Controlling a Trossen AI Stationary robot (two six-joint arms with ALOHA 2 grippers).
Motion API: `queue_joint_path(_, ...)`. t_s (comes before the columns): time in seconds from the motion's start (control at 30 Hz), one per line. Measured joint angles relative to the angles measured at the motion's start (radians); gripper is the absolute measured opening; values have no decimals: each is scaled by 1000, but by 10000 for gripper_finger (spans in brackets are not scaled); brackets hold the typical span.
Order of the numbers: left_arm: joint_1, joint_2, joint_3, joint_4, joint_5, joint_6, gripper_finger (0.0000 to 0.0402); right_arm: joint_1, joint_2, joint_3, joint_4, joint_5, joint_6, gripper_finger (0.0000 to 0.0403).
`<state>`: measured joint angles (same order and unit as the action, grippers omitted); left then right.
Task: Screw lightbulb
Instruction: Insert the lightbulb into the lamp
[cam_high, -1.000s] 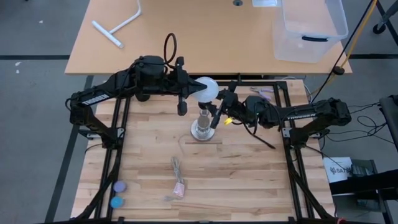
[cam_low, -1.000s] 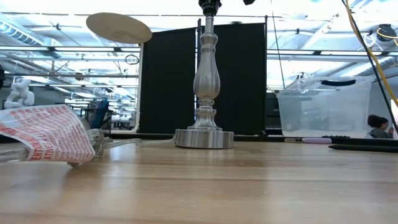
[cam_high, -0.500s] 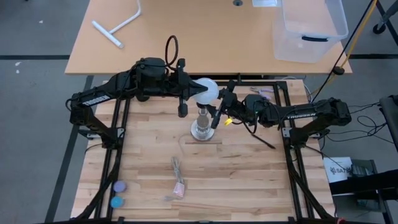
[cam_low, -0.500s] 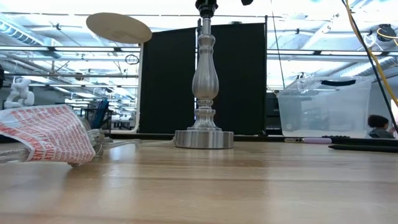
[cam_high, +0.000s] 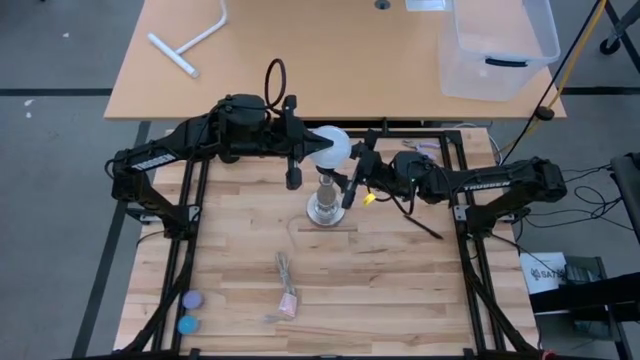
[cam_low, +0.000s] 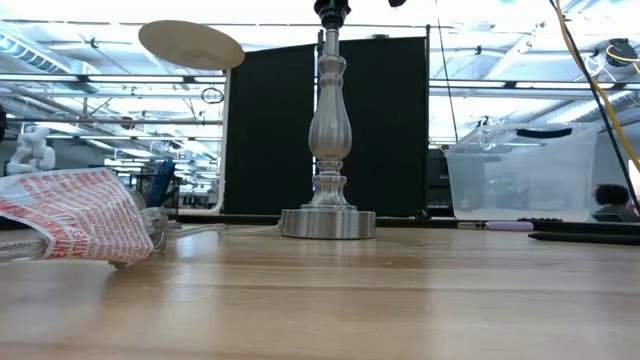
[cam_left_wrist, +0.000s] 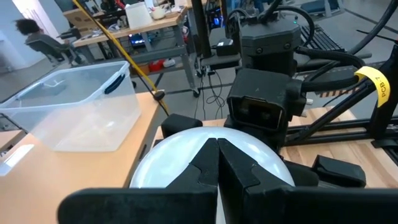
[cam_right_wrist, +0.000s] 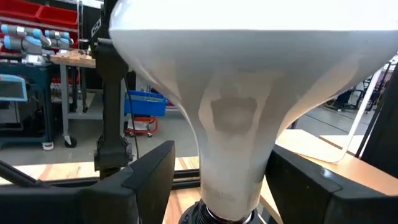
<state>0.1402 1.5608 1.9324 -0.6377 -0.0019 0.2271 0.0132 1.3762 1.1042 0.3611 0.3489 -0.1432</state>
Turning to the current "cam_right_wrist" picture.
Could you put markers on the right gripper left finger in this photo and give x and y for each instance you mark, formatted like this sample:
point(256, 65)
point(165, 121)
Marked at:
point(146, 186)

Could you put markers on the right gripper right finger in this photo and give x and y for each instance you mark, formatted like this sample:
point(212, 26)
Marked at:
point(311, 193)

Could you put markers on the white reflector lightbulb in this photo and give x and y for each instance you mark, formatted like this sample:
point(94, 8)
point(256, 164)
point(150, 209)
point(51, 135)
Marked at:
point(236, 93)

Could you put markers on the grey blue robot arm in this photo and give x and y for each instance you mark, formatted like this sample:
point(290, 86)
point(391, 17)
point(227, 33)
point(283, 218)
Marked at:
point(25, 45)
point(59, 39)

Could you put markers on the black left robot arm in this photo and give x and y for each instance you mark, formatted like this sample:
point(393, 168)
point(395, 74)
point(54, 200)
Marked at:
point(112, 93)

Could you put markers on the orange wooden desk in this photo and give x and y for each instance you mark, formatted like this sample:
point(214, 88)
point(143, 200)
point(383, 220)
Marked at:
point(357, 174)

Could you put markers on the red dolly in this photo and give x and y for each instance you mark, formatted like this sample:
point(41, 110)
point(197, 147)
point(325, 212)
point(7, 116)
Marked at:
point(146, 118)

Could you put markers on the blue plastic crate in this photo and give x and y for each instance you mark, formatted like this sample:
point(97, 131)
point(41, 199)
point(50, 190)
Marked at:
point(146, 107)

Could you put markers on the black partition panel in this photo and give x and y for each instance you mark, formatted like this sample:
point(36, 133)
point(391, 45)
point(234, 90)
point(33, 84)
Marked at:
point(385, 140)

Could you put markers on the blue cabinet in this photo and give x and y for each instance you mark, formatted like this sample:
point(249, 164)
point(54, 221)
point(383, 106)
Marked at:
point(37, 93)

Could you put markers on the wooden workbench grey legs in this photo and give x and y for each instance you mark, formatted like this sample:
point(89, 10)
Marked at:
point(73, 59)

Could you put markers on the red storage bin rack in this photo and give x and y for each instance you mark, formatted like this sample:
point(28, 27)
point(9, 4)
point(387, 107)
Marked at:
point(56, 15)

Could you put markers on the black aluminium frame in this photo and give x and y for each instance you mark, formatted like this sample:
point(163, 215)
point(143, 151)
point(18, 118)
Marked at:
point(186, 179)

